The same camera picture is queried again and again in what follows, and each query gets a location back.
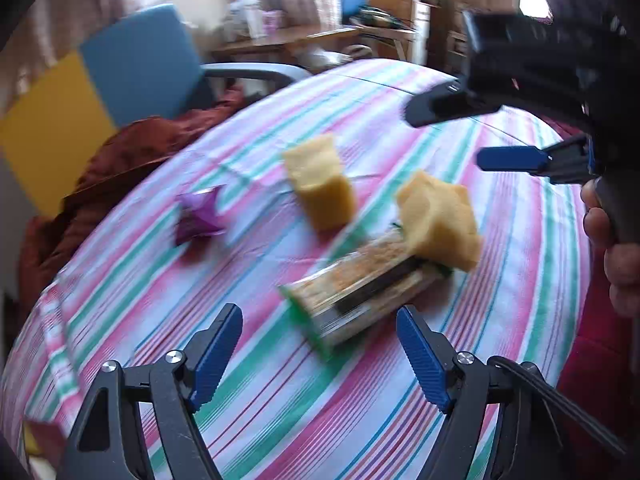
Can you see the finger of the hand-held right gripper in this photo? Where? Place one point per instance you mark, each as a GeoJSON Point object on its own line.
{"type": "Point", "coordinates": [445, 105]}
{"type": "Point", "coordinates": [515, 158]}

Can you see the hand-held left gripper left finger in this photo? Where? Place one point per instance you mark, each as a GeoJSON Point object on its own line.
{"type": "Point", "coordinates": [217, 355]}

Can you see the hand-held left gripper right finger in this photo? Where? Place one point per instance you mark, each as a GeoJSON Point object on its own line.
{"type": "Point", "coordinates": [425, 360]}

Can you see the green yellow cracker packet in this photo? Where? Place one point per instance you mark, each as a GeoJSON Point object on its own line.
{"type": "Point", "coordinates": [350, 295]}

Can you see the person's right hand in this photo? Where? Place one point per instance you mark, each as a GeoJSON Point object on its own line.
{"type": "Point", "coordinates": [622, 270]}

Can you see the yellow sponge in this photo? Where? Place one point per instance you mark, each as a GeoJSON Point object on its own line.
{"type": "Point", "coordinates": [440, 220]}
{"type": "Point", "coordinates": [322, 185]}

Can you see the pink green striped tablecloth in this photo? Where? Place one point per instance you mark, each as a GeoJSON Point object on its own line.
{"type": "Point", "coordinates": [300, 410]}

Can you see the blue bag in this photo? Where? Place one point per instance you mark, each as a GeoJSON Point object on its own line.
{"type": "Point", "coordinates": [352, 5]}

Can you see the purple foil wrapper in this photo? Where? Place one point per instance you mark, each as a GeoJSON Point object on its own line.
{"type": "Point", "coordinates": [200, 215]}

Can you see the wooden desk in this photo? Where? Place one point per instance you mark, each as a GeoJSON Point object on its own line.
{"type": "Point", "coordinates": [300, 37]}

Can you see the red garment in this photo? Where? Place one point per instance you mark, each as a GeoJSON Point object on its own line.
{"type": "Point", "coordinates": [600, 390]}

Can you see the small yellow red packet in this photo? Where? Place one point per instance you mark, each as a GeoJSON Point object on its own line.
{"type": "Point", "coordinates": [42, 442]}

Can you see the rust brown jacket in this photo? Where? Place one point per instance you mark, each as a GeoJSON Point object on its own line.
{"type": "Point", "coordinates": [135, 155]}

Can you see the white jug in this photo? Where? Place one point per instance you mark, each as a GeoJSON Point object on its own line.
{"type": "Point", "coordinates": [247, 15]}

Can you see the grey yellow blue chair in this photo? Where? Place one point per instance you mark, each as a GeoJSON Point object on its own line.
{"type": "Point", "coordinates": [135, 55]}

